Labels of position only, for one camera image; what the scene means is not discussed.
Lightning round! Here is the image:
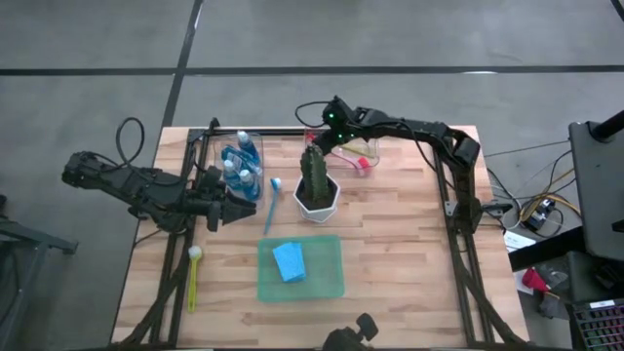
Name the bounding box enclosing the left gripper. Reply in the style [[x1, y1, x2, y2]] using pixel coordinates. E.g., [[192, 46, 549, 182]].
[[204, 165, 257, 233]]

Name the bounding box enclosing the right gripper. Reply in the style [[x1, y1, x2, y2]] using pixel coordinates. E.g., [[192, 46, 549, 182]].
[[311, 124, 355, 157]]

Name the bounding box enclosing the red and white dish brush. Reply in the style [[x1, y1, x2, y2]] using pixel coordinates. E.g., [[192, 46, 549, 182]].
[[305, 133, 374, 173]]

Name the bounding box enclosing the blue dish brush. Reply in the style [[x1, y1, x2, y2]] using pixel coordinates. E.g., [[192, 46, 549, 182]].
[[263, 177, 284, 236]]

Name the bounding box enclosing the lime green dish brush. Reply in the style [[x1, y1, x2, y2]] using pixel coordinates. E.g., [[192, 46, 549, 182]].
[[187, 245, 204, 313]]

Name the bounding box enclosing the clear plastic bin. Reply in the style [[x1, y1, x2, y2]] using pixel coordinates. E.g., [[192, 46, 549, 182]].
[[209, 131, 267, 212], [302, 127, 380, 177]]

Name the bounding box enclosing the green cactus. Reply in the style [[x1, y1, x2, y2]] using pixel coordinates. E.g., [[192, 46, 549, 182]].
[[299, 143, 333, 206]]

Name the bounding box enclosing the teal translucent plastic bin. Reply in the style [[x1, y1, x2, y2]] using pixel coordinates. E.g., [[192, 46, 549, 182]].
[[256, 235, 345, 303]]

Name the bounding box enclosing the black blurry object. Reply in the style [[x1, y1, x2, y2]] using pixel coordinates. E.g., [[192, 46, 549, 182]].
[[321, 313, 380, 351]]

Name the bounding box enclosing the black floor stand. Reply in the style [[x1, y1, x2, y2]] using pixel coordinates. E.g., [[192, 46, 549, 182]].
[[0, 194, 79, 351]]

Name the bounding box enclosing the white paper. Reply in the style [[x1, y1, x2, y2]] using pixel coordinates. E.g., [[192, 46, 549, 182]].
[[503, 229, 537, 254]]

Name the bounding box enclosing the blue power supply box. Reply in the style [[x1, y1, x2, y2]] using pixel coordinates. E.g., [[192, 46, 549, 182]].
[[524, 197, 557, 230]]

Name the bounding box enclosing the red object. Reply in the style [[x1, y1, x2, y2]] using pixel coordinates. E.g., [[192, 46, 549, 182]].
[[521, 266, 551, 293]]

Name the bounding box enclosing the laptop keyboard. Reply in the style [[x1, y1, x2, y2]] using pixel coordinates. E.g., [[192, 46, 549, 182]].
[[572, 297, 624, 351]]

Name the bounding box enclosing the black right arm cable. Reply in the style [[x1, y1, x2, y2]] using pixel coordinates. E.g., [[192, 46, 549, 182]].
[[293, 99, 333, 130]]

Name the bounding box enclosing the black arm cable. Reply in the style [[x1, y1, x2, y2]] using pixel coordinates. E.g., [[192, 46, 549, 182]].
[[293, 99, 333, 130], [115, 116, 146, 168]]

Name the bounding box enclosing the black metal table frame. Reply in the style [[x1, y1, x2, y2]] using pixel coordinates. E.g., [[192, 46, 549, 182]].
[[124, 127, 530, 350]]

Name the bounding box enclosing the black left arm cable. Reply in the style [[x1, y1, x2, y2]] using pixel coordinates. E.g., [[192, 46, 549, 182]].
[[115, 116, 146, 168]]

